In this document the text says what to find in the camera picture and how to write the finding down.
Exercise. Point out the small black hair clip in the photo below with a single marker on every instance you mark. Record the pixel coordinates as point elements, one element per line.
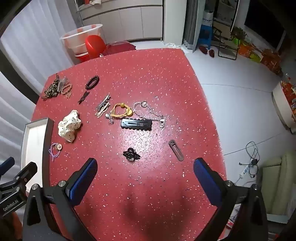
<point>82,98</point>

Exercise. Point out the white shopping bag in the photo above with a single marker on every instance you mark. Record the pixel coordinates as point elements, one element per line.
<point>208,18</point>

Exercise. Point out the clear plastic hair clip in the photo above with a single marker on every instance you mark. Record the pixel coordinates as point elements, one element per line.
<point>61,85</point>

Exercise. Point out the dark red slipper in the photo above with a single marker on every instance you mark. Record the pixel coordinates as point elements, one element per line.
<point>211,53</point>
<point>203,49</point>

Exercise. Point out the white jewelry box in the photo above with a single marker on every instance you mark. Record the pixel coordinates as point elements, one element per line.
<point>34,139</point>

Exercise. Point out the black hair claw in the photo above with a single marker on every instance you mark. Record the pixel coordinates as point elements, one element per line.
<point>130,154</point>

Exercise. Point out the white storage box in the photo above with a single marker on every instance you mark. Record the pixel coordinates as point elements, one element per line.
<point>281,104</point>

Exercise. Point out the blue plastic stool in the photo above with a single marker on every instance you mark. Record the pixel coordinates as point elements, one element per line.
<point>204,32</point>

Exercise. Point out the white polka-dot scrunchie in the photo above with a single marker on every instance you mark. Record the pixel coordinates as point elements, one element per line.
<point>68,126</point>

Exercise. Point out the grey curtain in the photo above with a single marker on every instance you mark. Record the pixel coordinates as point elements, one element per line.
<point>190,20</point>

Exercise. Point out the white pleated curtain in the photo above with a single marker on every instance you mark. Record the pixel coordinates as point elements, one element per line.
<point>34,34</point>

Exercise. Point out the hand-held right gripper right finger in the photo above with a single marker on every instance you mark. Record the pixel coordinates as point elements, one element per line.
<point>205,183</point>

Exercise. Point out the pile of orange packets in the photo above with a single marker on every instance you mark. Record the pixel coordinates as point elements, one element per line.
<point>269,58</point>

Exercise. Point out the small silver charm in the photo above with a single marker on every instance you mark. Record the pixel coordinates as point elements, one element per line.
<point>110,119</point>

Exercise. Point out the beige sofa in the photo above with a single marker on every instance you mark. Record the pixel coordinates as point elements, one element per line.
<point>277,183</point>

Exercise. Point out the black folding chair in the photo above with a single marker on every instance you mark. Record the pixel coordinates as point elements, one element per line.
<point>227,46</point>

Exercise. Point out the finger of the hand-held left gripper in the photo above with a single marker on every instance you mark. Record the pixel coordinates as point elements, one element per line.
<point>5,165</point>
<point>26,171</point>

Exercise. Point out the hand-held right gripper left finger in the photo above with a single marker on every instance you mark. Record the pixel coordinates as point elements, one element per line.
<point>83,179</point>

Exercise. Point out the silver metal hair clips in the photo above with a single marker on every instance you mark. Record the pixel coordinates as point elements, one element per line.
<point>104,103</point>

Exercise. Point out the dried plant bundle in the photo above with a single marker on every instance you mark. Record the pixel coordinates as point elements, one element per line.
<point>239,32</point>

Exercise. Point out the red round stool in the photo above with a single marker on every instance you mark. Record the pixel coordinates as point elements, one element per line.
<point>94,46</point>

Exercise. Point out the white cabinet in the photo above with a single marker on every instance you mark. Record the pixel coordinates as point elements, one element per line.
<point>129,20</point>

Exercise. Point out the clear plastic basin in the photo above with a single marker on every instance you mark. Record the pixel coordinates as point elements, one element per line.
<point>78,37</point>

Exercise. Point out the red basin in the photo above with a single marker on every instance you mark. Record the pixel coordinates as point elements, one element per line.
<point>82,58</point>

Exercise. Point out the white power strip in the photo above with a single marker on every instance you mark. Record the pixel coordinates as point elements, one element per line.
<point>246,170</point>

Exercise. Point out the black rectangular hair clip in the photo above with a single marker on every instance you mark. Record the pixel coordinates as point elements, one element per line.
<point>129,122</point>

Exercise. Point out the black television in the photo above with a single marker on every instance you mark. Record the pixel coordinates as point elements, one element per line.
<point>266,25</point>

